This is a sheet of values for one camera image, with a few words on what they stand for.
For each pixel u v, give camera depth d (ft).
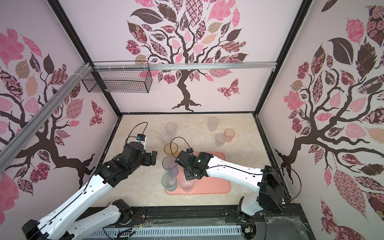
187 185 2.73
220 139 3.39
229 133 3.37
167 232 2.29
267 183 1.50
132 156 1.78
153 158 2.22
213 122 3.41
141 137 2.09
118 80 3.99
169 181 2.73
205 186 2.74
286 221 2.38
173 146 2.81
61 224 1.29
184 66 3.08
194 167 1.72
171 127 3.45
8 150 1.64
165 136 3.36
